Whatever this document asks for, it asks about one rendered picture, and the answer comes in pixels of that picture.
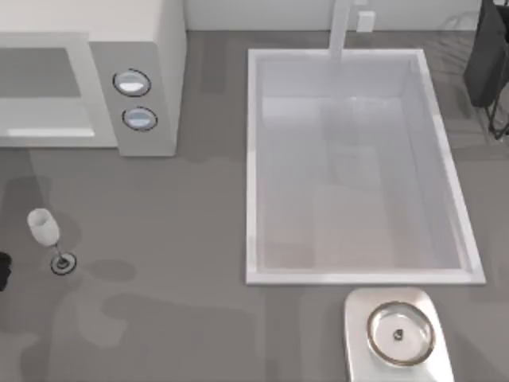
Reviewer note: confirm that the tall white tap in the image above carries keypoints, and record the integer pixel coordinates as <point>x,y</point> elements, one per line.
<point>339,28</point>

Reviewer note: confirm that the pale microwave oven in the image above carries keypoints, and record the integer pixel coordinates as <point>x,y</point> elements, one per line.
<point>135,47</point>

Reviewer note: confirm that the clear wine glass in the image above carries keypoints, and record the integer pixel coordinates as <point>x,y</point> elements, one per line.
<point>43,231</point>

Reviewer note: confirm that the white sink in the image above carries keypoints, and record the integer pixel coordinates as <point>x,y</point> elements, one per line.
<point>350,179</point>

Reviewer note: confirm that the round microwave knob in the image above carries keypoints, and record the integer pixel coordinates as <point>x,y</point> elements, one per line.
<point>131,82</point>
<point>139,118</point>

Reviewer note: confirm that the white wall socket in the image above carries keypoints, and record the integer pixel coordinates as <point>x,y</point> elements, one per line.
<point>366,21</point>

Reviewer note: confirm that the black chair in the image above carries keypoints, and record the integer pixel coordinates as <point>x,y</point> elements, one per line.
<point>491,55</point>

